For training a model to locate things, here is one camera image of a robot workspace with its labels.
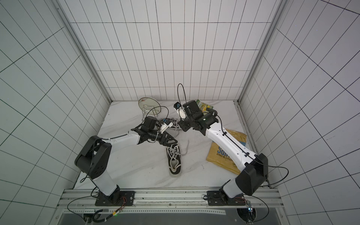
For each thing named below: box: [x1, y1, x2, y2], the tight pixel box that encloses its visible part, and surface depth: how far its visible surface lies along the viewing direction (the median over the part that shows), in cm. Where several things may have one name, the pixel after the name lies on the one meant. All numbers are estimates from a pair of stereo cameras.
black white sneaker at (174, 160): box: [165, 143, 182, 178], surface depth 82 cm
